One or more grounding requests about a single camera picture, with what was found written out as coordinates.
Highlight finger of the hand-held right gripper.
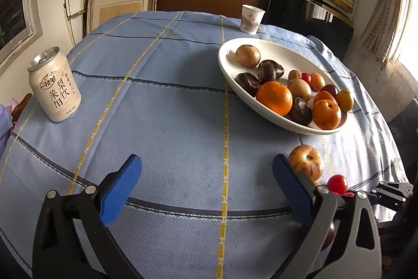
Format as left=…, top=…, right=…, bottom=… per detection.
left=366, top=181, right=415, bottom=204

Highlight orange persimmon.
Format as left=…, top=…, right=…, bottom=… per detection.
left=313, top=91, right=338, bottom=106

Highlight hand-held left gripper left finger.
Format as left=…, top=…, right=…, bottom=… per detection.
left=32, top=154, right=143, bottom=279

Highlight white framed window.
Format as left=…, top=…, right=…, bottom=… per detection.
left=0, top=0, right=44, bottom=77

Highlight large purple plum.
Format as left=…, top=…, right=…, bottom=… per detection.
left=289, top=221, right=337, bottom=252

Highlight bright side window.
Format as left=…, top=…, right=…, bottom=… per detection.
left=387, top=0, right=418, bottom=70

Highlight black panel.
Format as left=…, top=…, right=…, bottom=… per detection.
left=264, top=0, right=355, bottom=59

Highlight dark wrinkled passion fruit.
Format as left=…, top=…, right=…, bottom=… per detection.
left=234, top=72, right=261, bottom=98
left=257, top=60, right=285, bottom=83

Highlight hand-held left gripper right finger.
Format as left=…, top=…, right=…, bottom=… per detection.
left=271, top=154, right=382, bottom=279

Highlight cream beverage can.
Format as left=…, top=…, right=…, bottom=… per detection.
left=27, top=47, right=82, bottom=123

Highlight small orange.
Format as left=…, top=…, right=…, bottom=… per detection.
left=309, top=72, right=326, bottom=92

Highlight white paper cup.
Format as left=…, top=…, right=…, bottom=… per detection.
left=240, top=4, right=266, bottom=35

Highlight oval tan fruit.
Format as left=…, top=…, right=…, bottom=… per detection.
left=288, top=78, right=312, bottom=102

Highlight red striped apple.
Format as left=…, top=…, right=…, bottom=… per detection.
left=288, top=144, right=325, bottom=182

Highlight small yellow-brown fruit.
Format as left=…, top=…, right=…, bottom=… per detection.
left=335, top=89, right=355, bottom=112

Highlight dark purple plum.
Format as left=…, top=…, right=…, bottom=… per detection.
left=289, top=97, right=313, bottom=127

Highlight dark object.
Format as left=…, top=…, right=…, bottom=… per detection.
left=387, top=107, right=418, bottom=165

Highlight blue plaid tablecloth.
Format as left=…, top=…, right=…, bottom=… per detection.
left=0, top=10, right=409, bottom=279

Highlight white oval bowl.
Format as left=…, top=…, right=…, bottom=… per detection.
left=217, top=38, right=348, bottom=136

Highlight round tan fruit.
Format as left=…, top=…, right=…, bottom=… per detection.
left=235, top=44, right=261, bottom=68

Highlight purple cloth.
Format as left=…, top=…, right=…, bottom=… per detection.
left=0, top=98, right=20, bottom=162

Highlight large round orange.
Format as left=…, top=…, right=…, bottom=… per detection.
left=256, top=81, right=293, bottom=116

